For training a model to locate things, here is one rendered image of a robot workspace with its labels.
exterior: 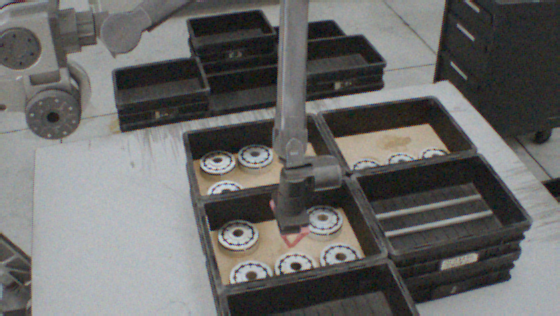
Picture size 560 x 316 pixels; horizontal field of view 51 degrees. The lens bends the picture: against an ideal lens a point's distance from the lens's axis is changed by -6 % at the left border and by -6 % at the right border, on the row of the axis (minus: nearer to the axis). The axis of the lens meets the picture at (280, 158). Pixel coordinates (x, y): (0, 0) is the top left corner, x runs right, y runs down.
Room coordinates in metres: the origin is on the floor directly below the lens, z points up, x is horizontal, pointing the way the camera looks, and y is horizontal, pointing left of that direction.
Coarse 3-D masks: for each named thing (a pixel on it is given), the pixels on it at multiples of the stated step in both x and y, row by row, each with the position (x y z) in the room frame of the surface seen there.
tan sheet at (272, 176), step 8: (272, 152) 1.47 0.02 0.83; (312, 152) 1.47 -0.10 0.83; (272, 168) 1.39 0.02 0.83; (280, 168) 1.39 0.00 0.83; (200, 176) 1.36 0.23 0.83; (240, 176) 1.36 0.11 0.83; (248, 176) 1.36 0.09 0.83; (256, 176) 1.36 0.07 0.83; (264, 176) 1.36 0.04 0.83; (272, 176) 1.36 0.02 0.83; (200, 184) 1.32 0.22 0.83; (208, 184) 1.32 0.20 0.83; (240, 184) 1.33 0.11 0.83; (248, 184) 1.32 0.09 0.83; (256, 184) 1.32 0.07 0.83; (264, 184) 1.33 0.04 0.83
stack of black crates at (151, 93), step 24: (120, 72) 2.36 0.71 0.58; (144, 72) 2.39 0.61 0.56; (168, 72) 2.42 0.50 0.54; (192, 72) 2.45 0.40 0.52; (120, 96) 2.31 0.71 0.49; (144, 96) 2.30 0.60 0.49; (168, 96) 2.14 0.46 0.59; (192, 96) 2.17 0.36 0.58; (120, 120) 2.11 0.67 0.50; (144, 120) 2.12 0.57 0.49; (168, 120) 2.14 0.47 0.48
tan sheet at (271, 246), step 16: (256, 224) 1.17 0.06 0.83; (272, 224) 1.17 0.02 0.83; (272, 240) 1.11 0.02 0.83; (304, 240) 1.11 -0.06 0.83; (336, 240) 1.11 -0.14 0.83; (352, 240) 1.11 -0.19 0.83; (224, 256) 1.05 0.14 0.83; (256, 256) 1.05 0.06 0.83; (272, 256) 1.05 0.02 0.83; (224, 272) 1.00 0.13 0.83; (272, 272) 1.00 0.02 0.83
